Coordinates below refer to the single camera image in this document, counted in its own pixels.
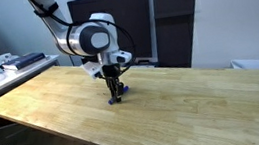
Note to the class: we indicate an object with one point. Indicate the dark blue book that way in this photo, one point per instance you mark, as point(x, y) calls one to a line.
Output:
point(23, 61)

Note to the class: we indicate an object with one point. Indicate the blue capped grey marker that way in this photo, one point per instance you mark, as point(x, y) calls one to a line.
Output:
point(126, 89)

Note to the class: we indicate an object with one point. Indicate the small white boxes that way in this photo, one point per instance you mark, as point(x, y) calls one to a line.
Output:
point(6, 59)

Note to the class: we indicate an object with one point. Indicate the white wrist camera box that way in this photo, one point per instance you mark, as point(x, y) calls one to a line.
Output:
point(91, 69)

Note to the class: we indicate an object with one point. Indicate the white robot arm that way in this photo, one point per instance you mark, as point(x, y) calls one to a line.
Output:
point(64, 34)

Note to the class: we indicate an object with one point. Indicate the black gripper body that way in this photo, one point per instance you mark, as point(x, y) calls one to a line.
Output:
point(111, 71)

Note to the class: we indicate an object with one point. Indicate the large black monitor screen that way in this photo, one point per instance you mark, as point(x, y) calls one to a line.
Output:
point(122, 19)

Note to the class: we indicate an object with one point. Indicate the white side table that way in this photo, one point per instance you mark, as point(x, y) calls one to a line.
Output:
point(3, 80)

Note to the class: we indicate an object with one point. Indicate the tall dark brown panel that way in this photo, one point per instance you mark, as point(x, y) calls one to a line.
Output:
point(174, 26)

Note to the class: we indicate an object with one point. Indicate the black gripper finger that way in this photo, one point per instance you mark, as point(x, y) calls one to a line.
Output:
point(118, 90)
point(110, 87)

